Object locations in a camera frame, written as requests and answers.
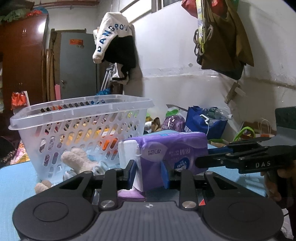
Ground purple tissue pack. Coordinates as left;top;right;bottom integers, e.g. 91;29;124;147
118;131;208;192

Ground white orange medicine box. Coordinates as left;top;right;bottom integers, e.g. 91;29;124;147
199;198;206;206

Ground dark purple box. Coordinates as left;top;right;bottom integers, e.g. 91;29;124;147
117;189;146;202

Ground blue shopping bag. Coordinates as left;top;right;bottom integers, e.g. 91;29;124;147
184;106;227;140

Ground beige plush toy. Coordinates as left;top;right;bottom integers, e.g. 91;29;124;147
35;148;100;194

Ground white plastic basket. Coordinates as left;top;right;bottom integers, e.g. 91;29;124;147
9;95;154;184

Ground purple snack bag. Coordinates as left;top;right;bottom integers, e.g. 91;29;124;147
161;115;185;132

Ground olive hanging bags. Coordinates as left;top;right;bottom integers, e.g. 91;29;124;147
182;1;254;80

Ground grey metal door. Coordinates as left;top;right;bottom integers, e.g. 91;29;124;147
60;32;97;99

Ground orange white hanging bag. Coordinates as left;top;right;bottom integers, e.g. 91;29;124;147
11;91;30;110

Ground white black hanging hoodie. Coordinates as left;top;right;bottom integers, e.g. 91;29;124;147
92;12;136;85

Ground red brown wardrobe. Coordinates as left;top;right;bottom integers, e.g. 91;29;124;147
1;14;48;109

